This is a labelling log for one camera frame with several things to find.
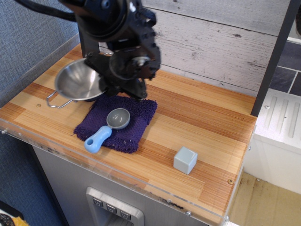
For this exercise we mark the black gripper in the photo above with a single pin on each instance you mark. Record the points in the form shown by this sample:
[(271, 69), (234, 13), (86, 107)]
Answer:
[(127, 29)]

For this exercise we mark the small steel bowl with handle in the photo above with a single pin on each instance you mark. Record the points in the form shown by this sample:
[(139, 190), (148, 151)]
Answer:
[(77, 82)]

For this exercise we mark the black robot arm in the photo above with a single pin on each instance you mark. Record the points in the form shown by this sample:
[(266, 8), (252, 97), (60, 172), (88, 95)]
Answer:
[(127, 29)]

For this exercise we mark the pale grey block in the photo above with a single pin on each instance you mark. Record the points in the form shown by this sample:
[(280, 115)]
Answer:
[(185, 160)]

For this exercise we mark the blue grey measuring scoop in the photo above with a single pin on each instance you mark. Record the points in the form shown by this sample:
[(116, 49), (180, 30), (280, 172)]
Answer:
[(117, 119)]

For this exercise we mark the purple towel cloth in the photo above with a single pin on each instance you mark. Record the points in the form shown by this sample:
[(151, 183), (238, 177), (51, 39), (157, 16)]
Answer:
[(127, 139)]

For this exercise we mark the clear acrylic edge guard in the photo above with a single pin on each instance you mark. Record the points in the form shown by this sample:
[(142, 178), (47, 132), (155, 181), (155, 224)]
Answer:
[(205, 194)]

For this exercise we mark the steel button panel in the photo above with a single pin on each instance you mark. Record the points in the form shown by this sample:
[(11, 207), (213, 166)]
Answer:
[(109, 211)]

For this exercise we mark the yellow black object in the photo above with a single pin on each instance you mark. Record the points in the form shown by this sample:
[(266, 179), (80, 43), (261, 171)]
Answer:
[(9, 216)]

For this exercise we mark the white toy sink unit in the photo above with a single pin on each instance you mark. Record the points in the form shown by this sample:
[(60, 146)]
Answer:
[(274, 153)]

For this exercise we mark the dark grey left post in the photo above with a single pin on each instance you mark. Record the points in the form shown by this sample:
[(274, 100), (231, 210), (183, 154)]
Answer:
[(87, 44)]

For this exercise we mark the dark grey post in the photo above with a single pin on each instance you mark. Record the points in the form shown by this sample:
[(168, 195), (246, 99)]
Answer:
[(276, 54), (87, 44)]

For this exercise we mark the dark grey right post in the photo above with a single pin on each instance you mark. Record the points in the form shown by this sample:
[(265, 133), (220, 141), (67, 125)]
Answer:
[(276, 54)]

